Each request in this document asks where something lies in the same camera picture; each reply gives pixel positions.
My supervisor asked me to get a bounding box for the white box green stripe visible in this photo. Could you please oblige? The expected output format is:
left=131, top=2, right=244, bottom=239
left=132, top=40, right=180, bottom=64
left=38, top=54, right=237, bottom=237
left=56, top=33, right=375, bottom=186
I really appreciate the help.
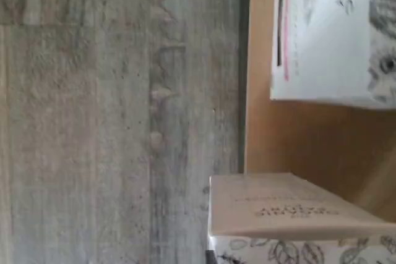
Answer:
left=205, top=173, right=396, bottom=264

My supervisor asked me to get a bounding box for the black metal shelf unit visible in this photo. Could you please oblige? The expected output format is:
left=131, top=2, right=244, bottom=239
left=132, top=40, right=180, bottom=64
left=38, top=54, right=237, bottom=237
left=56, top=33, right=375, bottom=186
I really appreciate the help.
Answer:
left=237, top=0, right=396, bottom=216

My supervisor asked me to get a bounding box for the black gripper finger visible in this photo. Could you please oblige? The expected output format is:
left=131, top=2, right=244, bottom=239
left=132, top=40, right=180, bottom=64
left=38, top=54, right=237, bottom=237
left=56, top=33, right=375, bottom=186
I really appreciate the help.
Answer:
left=205, top=249, right=219, bottom=264

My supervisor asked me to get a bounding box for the white box pink stripe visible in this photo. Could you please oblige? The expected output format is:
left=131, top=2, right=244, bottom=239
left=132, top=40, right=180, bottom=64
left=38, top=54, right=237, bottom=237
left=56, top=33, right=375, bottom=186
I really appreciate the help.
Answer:
left=269, top=0, right=396, bottom=112

